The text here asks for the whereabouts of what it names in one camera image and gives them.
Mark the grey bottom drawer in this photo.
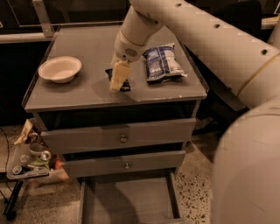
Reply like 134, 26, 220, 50
78, 169, 186, 224

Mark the blue white chip bag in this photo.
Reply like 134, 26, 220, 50
143, 43, 187, 84

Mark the grey drawer cabinet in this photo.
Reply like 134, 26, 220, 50
22, 22, 210, 224

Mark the brass top drawer knob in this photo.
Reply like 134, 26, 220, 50
120, 135, 127, 143

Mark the grey drawer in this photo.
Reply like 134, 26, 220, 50
41, 118, 196, 154
78, 169, 186, 224
62, 150, 186, 178

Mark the grey top drawer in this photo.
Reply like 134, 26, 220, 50
41, 118, 196, 154

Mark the clear plastic bin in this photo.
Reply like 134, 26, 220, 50
6, 117, 71, 185

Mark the tan snack bag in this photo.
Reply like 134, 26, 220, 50
14, 119, 33, 145

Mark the grey middle drawer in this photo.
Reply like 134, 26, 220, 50
62, 150, 186, 178

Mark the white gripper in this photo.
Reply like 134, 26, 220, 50
109, 29, 146, 91

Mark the silver soda can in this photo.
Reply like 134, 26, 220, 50
12, 165, 24, 175

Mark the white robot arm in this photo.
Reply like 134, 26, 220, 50
110, 0, 280, 224

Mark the metal railing bar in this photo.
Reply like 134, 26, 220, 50
0, 0, 280, 46

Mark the dark blue rxbar wrapper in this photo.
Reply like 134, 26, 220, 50
105, 69, 130, 92

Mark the black stand leg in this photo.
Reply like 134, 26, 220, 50
3, 180, 23, 221

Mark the black office chair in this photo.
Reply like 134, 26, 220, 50
186, 0, 262, 135

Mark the white paper bowl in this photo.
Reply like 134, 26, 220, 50
38, 56, 81, 84

